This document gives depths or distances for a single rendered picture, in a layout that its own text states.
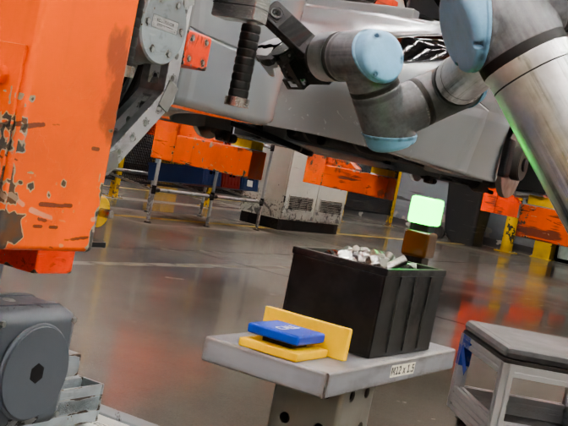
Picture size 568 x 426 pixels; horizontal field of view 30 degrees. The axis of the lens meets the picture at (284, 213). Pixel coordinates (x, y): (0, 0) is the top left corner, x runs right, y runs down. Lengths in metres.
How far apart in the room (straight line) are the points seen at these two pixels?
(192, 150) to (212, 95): 3.72
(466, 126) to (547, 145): 2.97
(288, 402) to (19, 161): 0.47
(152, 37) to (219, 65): 0.62
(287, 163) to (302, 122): 5.49
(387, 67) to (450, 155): 2.45
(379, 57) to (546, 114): 0.57
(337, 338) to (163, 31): 0.71
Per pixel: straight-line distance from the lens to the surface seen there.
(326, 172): 7.81
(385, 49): 1.84
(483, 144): 4.35
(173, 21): 1.82
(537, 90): 1.31
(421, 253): 1.57
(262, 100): 2.56
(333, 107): 4.25
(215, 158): 6.00
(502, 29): 1.32
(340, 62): 1.86
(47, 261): 1.88
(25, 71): 1.16
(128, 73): 1.61
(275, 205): 9.83
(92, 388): 2.13
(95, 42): 1.23
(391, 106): 1.86
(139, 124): 2.02
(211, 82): 2.37
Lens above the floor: 0.68
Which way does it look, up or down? 3 degrees down
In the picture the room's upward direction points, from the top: 11 degrees clockwise
